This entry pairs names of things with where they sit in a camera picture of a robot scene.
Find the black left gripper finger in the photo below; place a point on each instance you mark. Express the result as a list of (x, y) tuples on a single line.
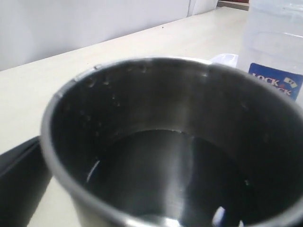
[(24, 178)]

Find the stainless steel cup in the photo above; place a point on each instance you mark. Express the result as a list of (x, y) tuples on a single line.
[(175, 142)]

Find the clear plastic container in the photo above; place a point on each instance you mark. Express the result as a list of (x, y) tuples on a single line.
[(272, 45)]

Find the white backdrop curtain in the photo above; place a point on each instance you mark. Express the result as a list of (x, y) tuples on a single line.
[(32, 30)]

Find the white plastic tray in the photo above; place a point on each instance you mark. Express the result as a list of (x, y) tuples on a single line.
[(227, 59)]

